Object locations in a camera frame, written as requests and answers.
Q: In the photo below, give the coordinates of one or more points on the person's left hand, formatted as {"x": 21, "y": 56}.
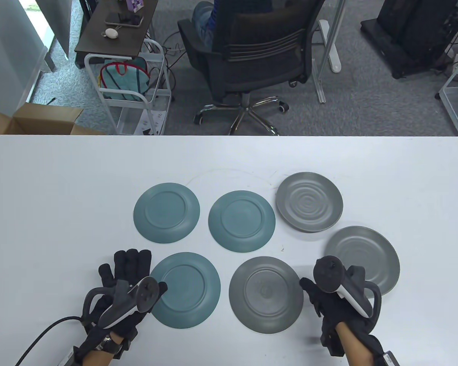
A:
{"x": 131, "y": 263}

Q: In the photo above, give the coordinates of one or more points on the person's right hand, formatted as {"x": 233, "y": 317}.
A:
{"x": 328, "y": 305}

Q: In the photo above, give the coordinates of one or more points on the grey white handheld controller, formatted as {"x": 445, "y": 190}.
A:
{"x": 147, "y": 291}
{"x": 328, "y": 272}

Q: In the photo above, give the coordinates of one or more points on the teal plate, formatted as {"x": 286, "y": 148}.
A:
{"x": 242, "y": 221}
{"x": 187, "y": 289}
{"x": 166, "y": 213}

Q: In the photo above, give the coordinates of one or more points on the grey plate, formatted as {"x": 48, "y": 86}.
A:
{"x": 266, "y": 295}
{"x": 309, "y": 202}
{"x": 366, "y": 248}

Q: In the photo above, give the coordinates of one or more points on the black forearm module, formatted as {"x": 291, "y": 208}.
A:
{"x": 390, "y": 360}
{"x": 69, "y": 358}

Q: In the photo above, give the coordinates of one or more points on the person's left forearm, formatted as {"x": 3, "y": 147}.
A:
{"x": 99, "y": 358}

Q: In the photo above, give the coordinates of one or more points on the person's right forearm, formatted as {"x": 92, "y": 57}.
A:
{"x": 353, "y": 345}

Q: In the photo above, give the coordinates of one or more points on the white rolling cart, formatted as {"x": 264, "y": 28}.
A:
{"x": 128, "y": 120}

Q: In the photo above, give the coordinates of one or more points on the white printed sheet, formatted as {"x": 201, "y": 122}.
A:
{"x": 152, "y": 120}

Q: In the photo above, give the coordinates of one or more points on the cardboard box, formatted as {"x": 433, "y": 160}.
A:
{"x": 42, "y": 118}

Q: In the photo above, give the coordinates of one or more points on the teal bag red trim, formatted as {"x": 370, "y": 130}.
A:
{"x": 124, "y": 82}

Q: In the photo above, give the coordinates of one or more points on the dark brown side desk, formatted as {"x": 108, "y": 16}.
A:
{"x": 99, "y": 42}

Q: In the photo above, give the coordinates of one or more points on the white computer mouse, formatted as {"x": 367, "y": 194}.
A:
{"x": 110, "y": 33}

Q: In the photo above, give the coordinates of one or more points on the dark smartphone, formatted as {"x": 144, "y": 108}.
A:
{"x": 124, "y": 20}

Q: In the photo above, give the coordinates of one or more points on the grey partition panel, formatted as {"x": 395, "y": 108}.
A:
{"x": 57, "y": 23}

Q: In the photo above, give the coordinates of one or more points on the black office chair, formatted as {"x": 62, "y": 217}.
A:
{"x": 267, "y": 45}

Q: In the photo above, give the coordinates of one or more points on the purple box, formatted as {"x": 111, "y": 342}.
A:
{"x": 134, "y": 4}

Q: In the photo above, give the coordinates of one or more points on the black equipment case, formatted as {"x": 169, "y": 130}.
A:
{"x": 412, "y": 34}

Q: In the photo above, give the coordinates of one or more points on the white desk frame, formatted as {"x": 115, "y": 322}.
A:
{"x": 333, "y": 57}

